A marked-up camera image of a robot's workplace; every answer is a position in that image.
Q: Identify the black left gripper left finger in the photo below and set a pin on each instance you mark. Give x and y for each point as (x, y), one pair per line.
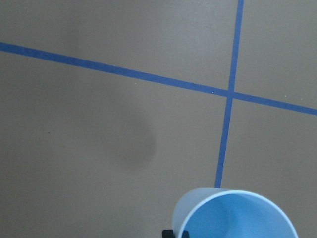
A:
(167, 234)

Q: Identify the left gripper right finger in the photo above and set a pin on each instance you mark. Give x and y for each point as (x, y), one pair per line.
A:
(185, 234)

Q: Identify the light blue cup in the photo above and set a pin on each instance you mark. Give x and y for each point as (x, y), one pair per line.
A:
(224, 213)

